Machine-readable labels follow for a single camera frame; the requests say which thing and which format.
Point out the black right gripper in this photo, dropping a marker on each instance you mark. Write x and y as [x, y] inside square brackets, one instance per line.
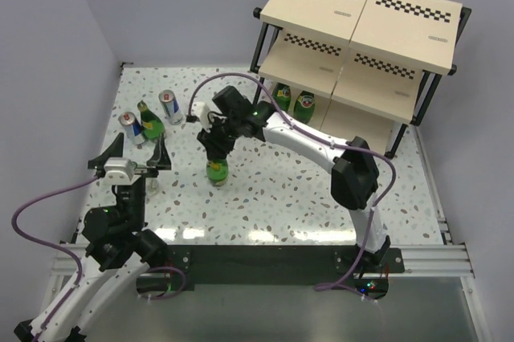
[214, 147]

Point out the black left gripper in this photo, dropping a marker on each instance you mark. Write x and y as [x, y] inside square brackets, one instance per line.
[160, 159]

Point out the green Perrier bottle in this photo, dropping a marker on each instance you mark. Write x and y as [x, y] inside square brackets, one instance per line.
[217, 171]
[304, 107]
[151, 124]

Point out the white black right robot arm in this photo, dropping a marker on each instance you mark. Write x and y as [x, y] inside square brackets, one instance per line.
[350, 164]

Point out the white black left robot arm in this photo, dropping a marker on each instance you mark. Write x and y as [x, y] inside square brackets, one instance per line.
[120, 247]

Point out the green bottle on shelf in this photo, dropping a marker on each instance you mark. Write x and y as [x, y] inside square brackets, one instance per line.
[282, 96]

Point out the beige three-tier shelf unit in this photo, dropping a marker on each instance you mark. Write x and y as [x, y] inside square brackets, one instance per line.
[373, 65]

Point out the clear bottle green cap left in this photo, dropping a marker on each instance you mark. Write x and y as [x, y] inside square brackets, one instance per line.
[152, 186]

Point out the silver blue can front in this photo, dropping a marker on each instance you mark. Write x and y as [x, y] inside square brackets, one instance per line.
[132, 128]

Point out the silver blue can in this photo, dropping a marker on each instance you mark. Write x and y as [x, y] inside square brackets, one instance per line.
[132, 128]
[170, 106]

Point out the silver blue can back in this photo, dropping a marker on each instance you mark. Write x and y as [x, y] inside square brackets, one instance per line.
[170, 106]

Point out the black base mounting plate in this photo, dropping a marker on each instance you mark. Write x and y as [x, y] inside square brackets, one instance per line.
[285, 265]

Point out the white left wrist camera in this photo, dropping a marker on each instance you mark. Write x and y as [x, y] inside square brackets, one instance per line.
[120, 171]

